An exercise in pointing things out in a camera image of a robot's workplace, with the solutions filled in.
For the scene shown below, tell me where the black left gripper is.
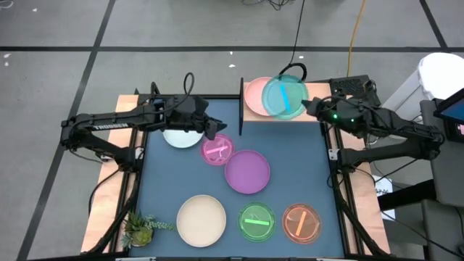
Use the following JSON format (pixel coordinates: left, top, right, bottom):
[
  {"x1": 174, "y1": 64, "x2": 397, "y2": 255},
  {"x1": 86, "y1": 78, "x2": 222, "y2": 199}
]
[{"x1": 169, "y1": 94, "x2": 228, "y2": 141}]

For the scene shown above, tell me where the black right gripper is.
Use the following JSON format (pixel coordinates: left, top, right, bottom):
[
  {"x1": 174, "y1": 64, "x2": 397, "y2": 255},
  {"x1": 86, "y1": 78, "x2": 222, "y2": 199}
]
[{"x1": 301, "y1": 96, "x2": 366, "y2": 131}]

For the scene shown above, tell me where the pink transparent plate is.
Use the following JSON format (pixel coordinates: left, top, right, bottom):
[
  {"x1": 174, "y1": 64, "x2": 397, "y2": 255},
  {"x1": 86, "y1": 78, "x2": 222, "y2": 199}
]
[{"x1": 200, "y1": 132, "x2": 236, "y2": 167}]

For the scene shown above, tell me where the blue transparent plate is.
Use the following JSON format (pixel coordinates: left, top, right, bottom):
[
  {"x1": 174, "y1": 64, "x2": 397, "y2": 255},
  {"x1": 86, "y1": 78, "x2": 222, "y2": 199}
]
[{"x1": 261, "y1": 74, "x2": 310, "y2": 121}]

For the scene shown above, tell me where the white plate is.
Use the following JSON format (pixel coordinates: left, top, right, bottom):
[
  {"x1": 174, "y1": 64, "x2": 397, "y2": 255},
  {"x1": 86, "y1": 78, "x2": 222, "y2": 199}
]
[{"x1": 162, "y1": 128, "x2": 204, "y2": 149}]

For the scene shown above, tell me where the salmon pink plate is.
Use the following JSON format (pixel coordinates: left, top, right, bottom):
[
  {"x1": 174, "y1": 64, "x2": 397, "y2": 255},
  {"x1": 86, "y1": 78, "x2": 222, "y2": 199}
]
[{"x1": 244, "y1": 76, "x2": 280, "y2": 117}]

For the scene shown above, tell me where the purple plate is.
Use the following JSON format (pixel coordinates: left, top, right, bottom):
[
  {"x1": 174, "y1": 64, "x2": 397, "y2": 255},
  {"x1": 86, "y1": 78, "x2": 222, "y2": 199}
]
[{"x1": 224, "y1": 149, "x2": 271, "y2": 195}]

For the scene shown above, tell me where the cream plate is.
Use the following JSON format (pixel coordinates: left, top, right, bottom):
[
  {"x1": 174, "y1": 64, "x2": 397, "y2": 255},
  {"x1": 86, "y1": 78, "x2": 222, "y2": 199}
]
[{"x1": 175, "y1": 194, "x2": 228, "y2": 249}]

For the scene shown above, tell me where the green transparent plate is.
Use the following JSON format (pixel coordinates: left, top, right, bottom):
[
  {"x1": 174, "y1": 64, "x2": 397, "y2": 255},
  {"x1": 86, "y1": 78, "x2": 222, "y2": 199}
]
[{"x1": 237, "y1": 202, "x2": 277, "y2": 243}]

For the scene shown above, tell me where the orange transparent plate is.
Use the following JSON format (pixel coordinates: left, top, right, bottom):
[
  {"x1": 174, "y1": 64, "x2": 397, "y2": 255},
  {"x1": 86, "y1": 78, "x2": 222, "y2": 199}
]
[{"x1": 281, "y1": 202, "x2": 323, "y2": 245}]

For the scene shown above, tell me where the black computer box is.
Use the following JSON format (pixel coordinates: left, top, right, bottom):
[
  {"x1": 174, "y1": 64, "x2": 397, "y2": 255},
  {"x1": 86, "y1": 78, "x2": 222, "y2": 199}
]
[{"x1": 328, "y1": 75, "x2": 381, "y2": 109}]

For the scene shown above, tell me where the white paper sheet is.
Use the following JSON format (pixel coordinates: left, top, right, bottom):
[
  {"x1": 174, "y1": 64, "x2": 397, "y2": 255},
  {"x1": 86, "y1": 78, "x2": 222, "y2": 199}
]
[{"x1": 373, "y1": 175, "x2": 394, "y2": 222}]

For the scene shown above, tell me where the small green succulent plant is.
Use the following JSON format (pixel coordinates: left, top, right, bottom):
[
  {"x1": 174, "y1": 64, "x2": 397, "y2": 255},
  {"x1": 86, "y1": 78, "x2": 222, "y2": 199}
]
[{"x1": 121, "y1": 210, "x2": 178, "y2": 249}]

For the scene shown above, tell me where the black tablet screen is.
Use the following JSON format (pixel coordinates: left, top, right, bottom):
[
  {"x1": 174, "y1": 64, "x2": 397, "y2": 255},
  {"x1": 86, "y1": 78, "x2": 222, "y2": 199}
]
[{"x1": 433, "y1": 88, "x2": 464, "y2": 144}]

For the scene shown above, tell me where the grey cabinet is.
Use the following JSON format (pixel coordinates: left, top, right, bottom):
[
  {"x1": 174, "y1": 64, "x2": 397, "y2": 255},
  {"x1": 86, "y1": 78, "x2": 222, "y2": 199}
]
[{"x1": 420, "y1": 99, "x2": 464, "y2": 261}]

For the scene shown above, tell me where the black metal table frame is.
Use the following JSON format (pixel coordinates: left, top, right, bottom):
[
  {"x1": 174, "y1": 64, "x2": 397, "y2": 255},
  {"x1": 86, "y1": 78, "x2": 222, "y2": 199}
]
[{"x1": 81, "y1": 81, "x2": 392, "y2": 259}]

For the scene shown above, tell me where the black power cable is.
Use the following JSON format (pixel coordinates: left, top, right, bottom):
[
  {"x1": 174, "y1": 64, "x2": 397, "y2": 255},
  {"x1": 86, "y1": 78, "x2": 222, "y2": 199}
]
[{"x1": 276, "y1": 0, "x2": 308, "y2": 83}]

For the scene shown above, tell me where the yellow power cable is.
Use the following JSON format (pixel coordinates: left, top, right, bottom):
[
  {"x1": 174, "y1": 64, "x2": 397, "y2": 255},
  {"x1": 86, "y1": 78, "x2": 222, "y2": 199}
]
[{"x1": 346, "y1": 0, "x2": 367, "y2": 78}]

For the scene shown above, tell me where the black cable bundle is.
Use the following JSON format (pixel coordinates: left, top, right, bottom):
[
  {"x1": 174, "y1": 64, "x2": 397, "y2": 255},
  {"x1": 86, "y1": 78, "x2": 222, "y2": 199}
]
[{"x1": 241, "y1": 0, "x2": 291, "y2": 11}]

